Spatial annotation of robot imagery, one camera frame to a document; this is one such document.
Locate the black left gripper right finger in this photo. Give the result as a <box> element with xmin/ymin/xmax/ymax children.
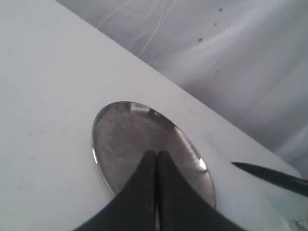
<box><xmin>157</xmin><ymin>151</ymin><xmax>243</xmax><ymax>231</ymax></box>

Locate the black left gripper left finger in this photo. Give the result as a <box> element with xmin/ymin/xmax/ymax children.
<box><xmin>76</xmin><ymin>150</ymin><xmax>157</xmax><ymax>231</ymax></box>

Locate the black knife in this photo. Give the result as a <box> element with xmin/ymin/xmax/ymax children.
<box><xmin>232</xmin><ymin>162</ymin><xmax>308</xmax><ymax>197</ymax></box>

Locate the round steel plate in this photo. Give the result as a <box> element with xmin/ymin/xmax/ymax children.
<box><xmin>91</xmin><ymin>101</ymin><xmax>216</xmax><ymax>207</ymax></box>

